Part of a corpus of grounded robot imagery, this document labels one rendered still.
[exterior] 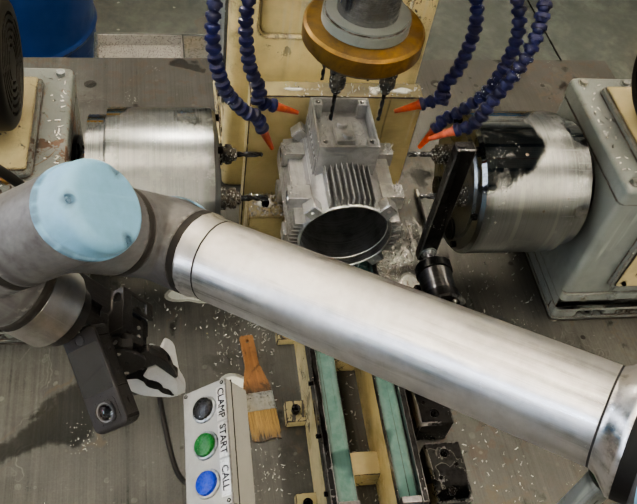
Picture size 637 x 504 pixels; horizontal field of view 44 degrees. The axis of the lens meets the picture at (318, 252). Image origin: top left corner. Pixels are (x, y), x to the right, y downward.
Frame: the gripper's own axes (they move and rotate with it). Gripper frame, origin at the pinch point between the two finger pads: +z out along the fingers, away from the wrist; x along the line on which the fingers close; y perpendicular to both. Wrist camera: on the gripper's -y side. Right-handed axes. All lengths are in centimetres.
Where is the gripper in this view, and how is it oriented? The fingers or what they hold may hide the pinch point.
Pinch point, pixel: (176, 393)
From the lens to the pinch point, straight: 99.6
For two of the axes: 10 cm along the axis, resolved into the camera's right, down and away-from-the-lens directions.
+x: -8.6, 4.0, 3.3
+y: -1.3, -7.8, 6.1
